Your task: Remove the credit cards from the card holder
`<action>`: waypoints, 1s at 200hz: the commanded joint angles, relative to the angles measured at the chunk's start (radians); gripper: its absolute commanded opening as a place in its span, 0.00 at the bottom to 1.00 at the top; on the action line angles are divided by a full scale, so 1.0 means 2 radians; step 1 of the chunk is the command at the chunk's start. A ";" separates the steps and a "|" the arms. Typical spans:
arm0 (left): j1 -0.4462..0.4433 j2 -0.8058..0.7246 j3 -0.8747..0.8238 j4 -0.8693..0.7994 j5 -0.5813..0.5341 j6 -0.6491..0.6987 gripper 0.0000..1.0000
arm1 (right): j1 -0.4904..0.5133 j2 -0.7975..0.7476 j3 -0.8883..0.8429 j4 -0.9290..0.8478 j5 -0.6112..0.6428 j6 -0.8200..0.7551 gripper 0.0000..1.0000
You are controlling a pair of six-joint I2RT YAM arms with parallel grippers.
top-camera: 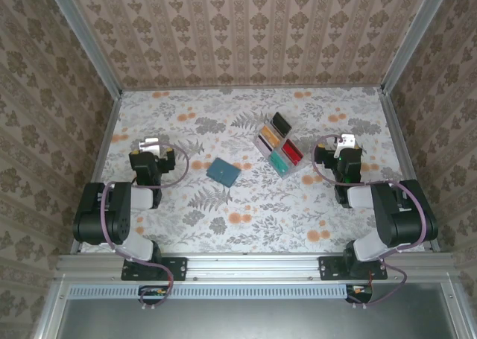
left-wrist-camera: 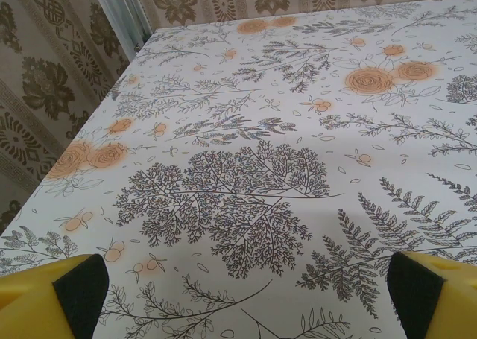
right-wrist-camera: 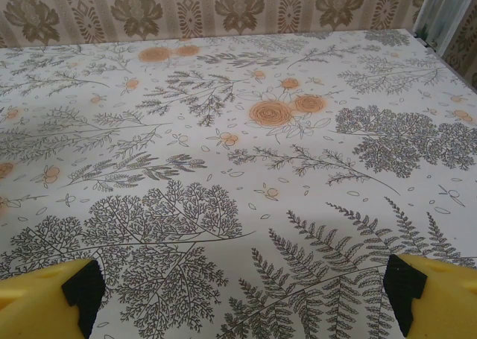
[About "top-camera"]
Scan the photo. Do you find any clear acrylic card organizer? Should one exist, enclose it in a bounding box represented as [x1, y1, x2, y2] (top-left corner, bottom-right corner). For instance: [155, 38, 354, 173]
[254, 110, 306, 180]

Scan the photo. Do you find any teal leather card holder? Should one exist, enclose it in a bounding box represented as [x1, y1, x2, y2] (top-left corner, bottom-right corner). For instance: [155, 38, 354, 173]
[206, 157, 242, 188]

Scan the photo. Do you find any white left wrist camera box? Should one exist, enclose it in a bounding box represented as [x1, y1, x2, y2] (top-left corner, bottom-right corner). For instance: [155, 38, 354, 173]
[139, 136, 162, 154]

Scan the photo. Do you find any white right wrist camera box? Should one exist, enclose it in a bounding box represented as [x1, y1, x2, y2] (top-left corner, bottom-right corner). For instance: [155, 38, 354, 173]
[335, 133, 357, 152]

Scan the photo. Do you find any aluminium frame post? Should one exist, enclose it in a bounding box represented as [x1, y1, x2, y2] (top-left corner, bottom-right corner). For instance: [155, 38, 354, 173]
[379, 0, 454, 94]
[42, 0, 124, 98]

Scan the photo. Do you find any floral table cover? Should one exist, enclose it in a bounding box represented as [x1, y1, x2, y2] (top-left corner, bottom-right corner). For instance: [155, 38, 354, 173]
[80, 86, 435, 254]

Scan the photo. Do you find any black power connector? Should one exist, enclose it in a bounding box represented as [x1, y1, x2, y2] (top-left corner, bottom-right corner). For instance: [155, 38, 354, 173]
[138, 285, 168, 305]
[345, 283, 373, 305]

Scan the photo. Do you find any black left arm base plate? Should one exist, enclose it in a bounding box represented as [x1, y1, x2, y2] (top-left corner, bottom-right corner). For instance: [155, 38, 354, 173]
[121, 256, 187, 282]

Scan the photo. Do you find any black card stack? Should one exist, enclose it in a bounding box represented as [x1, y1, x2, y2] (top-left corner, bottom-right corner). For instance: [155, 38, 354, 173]
[271, 111, 293, 138]

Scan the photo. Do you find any grey slotted cable duct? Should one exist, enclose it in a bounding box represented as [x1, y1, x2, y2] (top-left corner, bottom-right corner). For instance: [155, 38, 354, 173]
[69, 283, 347, 300]

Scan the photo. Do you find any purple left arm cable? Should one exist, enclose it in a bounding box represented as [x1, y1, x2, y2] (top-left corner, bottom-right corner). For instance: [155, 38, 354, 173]
[99, 139, 192, 312]

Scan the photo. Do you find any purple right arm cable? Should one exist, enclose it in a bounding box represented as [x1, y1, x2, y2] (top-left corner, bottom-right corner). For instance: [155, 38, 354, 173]
[312, 133, 428, 310]

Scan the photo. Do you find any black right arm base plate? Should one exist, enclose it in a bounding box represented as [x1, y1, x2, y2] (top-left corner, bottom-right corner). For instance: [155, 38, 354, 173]
[318, 256, 388, 282]

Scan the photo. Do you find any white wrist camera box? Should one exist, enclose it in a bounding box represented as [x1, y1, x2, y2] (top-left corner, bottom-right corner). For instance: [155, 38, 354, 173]
[335, 133, 357, 152]
[139, 136, 162, 154]

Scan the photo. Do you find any aluminium mounting rail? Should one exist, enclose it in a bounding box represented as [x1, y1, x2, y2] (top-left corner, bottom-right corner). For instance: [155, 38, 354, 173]
[55, 252, 454, 281]

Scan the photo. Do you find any aluminium table side rail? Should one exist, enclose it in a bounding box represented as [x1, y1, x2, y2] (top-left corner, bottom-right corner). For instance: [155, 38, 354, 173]
[378, 87, 443, 254]
[70, 91, 124, 254]

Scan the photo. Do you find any teal card stack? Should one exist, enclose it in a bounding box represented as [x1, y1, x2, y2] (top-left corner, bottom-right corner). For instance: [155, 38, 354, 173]
[268, 151, 290, 176]

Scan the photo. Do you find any red card stack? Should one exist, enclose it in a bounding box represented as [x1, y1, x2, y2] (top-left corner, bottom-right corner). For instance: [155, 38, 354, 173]
[281, 139, 305, 167]

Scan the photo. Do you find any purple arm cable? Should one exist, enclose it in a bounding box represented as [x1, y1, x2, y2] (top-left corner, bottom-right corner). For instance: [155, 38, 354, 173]
[312, 133, 428, 310]
[99, 139, 192, 312]

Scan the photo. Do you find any grey metal panel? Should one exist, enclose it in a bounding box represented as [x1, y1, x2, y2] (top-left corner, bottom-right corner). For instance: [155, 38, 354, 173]
[35, 281, 477, 339]

